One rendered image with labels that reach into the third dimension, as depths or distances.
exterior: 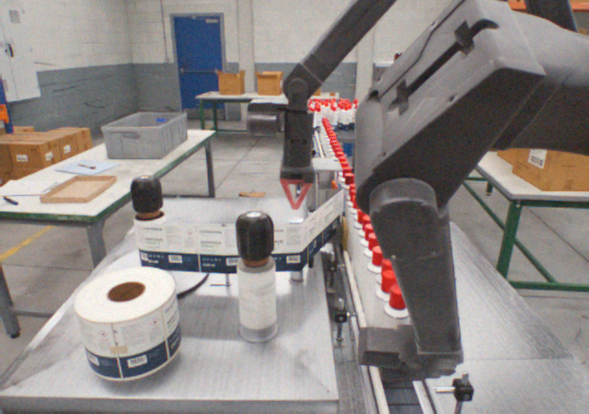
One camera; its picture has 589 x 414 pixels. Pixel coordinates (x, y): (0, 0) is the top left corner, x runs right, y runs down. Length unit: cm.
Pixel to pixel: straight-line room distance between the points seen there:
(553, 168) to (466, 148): 227
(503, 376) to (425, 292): 66
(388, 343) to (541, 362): 57
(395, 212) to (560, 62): 11
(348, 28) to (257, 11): 788
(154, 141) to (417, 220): 258
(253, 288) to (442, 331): 46
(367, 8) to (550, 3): 29
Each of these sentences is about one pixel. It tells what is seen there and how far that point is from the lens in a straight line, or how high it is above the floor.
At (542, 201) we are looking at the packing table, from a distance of 252.
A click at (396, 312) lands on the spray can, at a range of 79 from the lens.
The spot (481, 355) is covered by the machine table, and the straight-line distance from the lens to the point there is 109.
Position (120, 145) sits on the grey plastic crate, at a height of 89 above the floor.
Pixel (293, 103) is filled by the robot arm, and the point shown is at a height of 141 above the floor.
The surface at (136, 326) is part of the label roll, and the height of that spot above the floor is 101.
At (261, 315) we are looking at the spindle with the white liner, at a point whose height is 95.
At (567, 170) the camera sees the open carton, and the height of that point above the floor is 90.
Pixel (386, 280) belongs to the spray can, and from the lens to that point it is 81.
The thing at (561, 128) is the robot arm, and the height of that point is 147.
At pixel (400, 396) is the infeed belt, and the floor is 88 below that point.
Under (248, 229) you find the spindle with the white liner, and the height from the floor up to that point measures 116.
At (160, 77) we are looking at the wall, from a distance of 924.
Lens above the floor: 151
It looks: 20 degrees down
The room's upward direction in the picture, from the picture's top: straight up
